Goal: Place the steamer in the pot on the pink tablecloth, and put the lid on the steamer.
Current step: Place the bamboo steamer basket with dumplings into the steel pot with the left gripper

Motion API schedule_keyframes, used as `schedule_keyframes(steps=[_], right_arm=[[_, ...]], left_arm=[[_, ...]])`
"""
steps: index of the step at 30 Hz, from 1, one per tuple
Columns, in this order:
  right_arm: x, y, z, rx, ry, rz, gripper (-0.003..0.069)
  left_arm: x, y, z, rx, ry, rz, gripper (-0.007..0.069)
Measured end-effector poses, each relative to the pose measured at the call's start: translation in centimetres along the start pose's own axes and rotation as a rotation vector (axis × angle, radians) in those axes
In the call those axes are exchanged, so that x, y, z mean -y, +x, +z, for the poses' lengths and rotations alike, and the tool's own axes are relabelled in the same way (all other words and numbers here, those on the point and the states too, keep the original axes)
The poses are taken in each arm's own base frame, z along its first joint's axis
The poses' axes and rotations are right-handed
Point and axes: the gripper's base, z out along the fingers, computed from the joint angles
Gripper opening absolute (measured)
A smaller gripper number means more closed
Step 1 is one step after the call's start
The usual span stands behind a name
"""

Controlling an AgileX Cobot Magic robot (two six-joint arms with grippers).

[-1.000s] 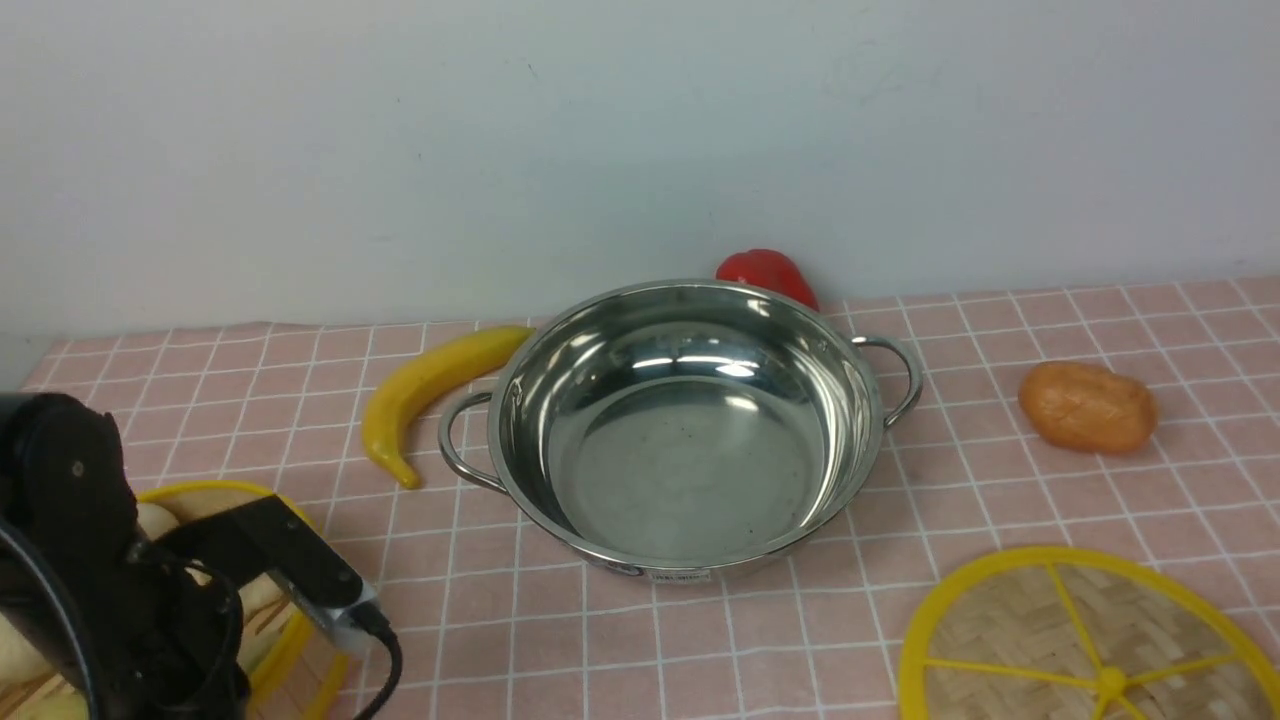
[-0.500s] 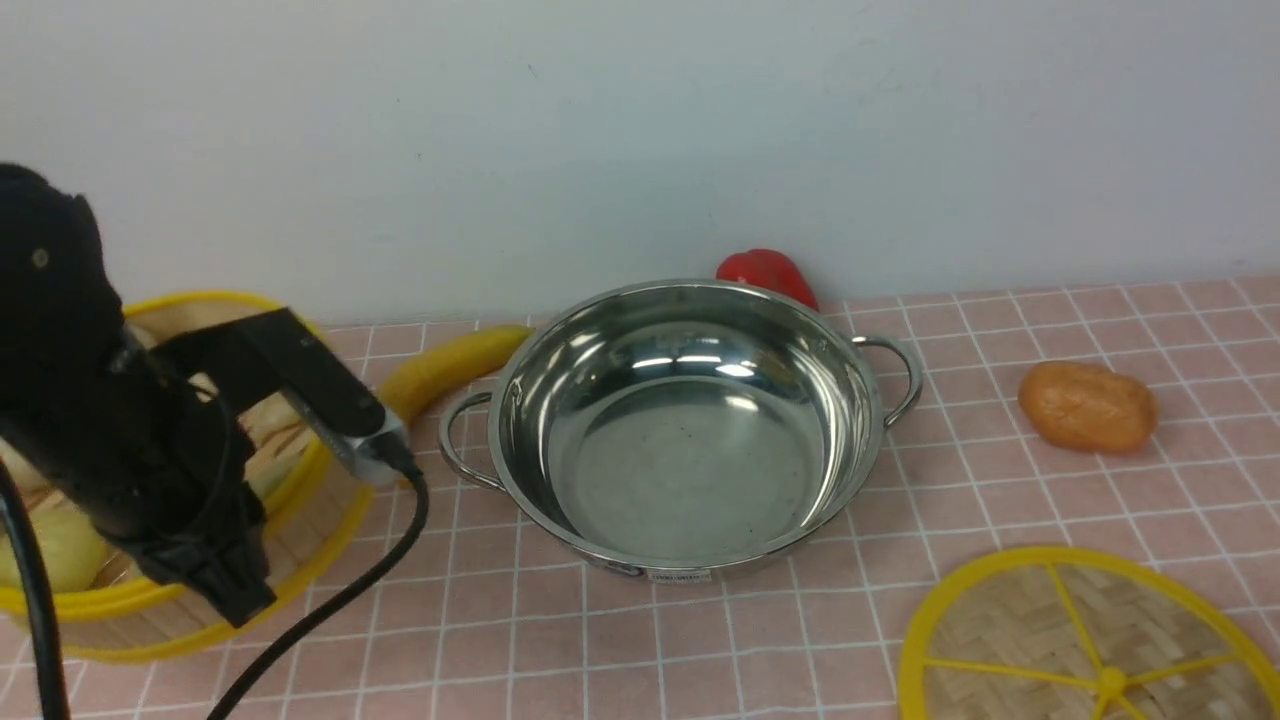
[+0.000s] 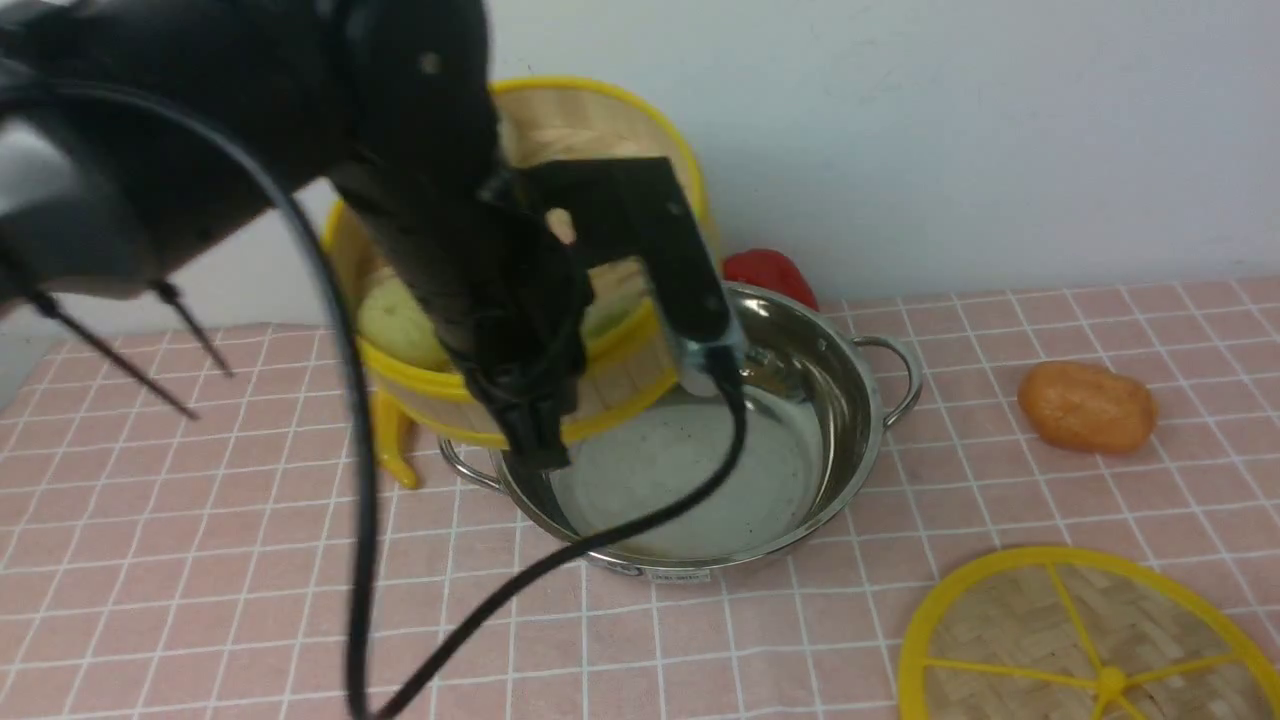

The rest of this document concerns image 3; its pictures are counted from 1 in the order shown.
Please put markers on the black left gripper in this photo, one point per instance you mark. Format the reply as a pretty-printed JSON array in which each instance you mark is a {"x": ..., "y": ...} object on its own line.
[{"x": 430, "y": 180}]

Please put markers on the yellow rimmed bamboo steamer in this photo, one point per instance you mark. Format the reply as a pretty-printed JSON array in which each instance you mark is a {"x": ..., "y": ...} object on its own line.
[{"x": 629, "y": 367}]

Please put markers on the yellow rimmed woven steamer lid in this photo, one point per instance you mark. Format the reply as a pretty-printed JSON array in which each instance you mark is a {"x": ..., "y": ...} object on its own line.
[{"x": 1047, "y": 632}]

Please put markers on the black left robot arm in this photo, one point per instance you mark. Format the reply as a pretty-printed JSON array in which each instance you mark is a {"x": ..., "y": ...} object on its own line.
[{"x": 104, "y": 200}]

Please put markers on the stainless steel pot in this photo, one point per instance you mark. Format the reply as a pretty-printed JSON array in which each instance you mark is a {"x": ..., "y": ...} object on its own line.
[{"x": 818, "y": 404}]

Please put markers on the yellow plastic banana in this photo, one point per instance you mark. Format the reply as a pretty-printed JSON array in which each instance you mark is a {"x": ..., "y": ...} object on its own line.
[{"x": 391, "y": 431}]

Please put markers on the greenish steamed bun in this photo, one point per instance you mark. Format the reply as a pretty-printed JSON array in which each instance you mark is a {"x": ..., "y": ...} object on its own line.
[{"x": 390, "y": 319}]

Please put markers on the red bell pepper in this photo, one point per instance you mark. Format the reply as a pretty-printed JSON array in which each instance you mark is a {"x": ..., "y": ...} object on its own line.
[{"x": 771, "y": 270}]

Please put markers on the pink checkered tablecloth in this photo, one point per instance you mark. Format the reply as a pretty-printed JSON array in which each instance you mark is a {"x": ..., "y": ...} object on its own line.
[{"x": 155, "y": 568}]

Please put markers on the orange-brown potato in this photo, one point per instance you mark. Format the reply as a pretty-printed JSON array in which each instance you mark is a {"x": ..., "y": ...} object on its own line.
[{"x": 1085, "y": 407}]

